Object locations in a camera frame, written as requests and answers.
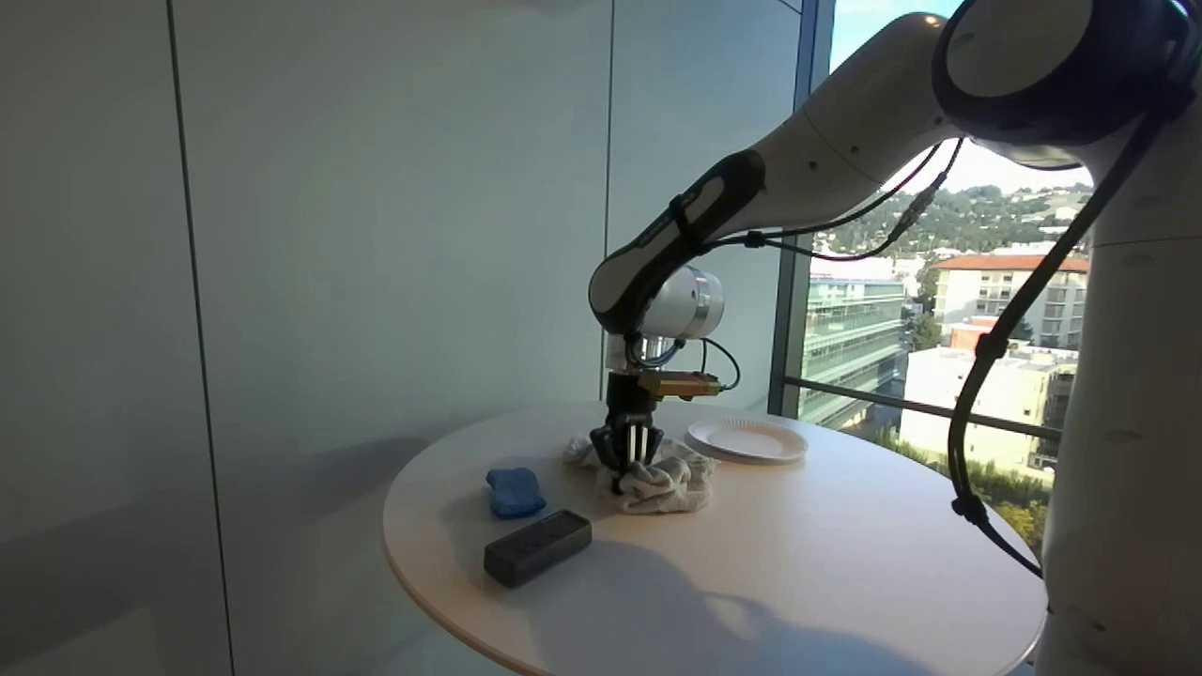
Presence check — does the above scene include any white towel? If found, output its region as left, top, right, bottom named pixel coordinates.
left=563, top=429, right=712, bottom=519

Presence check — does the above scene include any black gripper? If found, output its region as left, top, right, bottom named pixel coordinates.
left=591, top=371, right=667, bottom=490

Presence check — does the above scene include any white paper plate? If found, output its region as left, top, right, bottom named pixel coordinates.
left=682, top=413, right=813, bottom=467

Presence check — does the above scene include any white flat roofed building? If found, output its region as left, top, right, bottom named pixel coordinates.
left=897, top=340, right=1083, bottom=472

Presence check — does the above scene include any black window railing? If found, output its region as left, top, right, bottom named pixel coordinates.
left=785, top=371, right=1051, bottom=443

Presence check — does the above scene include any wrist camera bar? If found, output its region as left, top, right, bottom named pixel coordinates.
left=607, top=364, right=729, bottom=405

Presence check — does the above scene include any black rectangular block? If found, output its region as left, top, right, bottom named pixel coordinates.
left=481, top=504, right=599, bottom=588

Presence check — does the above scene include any dark window frame post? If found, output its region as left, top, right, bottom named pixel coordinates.
left=766, top=0, right=840, bottom=415

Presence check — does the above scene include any glass office building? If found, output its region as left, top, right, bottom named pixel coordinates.
left=800, top=273, right=912, bottom=436

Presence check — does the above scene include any blue sponge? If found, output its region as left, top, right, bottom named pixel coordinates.
left=481, top=460, right=548, bottom=523

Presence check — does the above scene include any orange roofed white building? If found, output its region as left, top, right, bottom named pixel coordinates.
left=933, top=247, right=1093, bottom=353

